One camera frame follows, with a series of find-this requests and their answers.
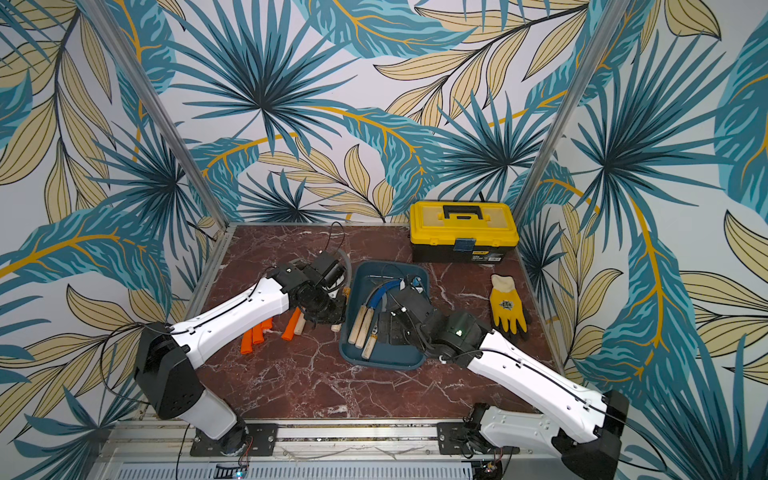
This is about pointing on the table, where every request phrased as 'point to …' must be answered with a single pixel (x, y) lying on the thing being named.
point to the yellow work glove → (506, 304)
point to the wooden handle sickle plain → (300, 324)
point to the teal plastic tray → (364, 276)
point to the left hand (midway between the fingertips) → (341, 324)
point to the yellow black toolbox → (462, 232)
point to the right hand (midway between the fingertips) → (393, 323)
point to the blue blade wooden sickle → (370, 311)
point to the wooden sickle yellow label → (371, 343)
